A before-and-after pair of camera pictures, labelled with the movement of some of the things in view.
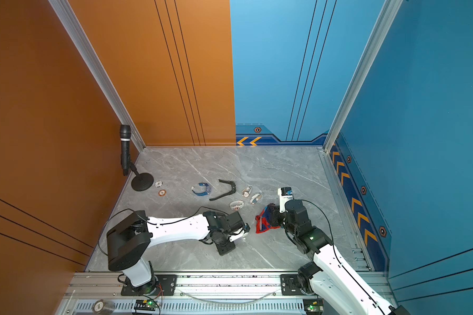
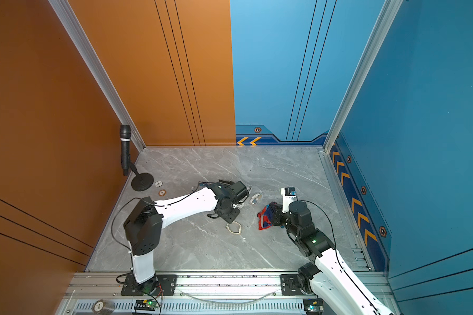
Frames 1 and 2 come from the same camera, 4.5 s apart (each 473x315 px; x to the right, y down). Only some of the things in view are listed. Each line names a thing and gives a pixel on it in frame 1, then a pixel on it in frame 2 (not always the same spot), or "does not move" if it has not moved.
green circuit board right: x=313 y=305 does not move
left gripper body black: x=226 y=245 → x=231 y=214
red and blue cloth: x=263 y=222 does not move
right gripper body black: x=278 y=218 does not move
